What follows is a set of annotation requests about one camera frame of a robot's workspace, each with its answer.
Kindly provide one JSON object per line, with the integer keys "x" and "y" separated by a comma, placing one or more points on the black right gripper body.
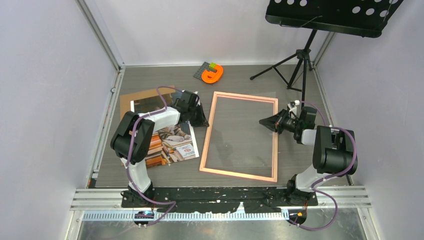
{"x": 290, "y": 124}

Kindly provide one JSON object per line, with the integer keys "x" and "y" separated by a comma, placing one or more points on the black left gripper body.
{"x": 191, "y": 111}

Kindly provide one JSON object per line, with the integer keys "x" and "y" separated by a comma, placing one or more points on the pink wooden picture frame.
{"x": 238, "y": 175}

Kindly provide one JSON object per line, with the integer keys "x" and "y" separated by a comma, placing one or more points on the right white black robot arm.
{"x": 334, "y": 151}

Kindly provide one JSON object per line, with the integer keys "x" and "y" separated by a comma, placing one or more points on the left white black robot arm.
{"x": 132, "y": 138}

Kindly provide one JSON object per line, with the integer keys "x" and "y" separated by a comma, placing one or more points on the cat and books photo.
{"x": 170, "y": 144}

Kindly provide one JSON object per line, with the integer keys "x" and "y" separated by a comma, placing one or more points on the grey building plate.
{"x": 200, "y": 70}

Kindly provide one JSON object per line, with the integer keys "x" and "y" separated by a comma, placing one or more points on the green toy brick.
{"x": 212, "y": 66}

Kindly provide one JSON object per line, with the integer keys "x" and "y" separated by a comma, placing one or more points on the brown cardboard backing board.
{"x": 132, "y": 99}

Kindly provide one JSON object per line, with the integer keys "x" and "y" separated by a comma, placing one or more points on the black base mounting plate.
{"x": 218, "y": 200}

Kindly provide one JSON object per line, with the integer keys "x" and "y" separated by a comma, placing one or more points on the black music stand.
{"x": 363, "y": 18}

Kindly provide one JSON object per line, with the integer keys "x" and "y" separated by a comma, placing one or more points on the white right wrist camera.
{"x": 292, "y": 106}

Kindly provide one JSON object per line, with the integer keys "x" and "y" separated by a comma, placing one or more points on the aluminium rail front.
{"x": 98, "y": 204}

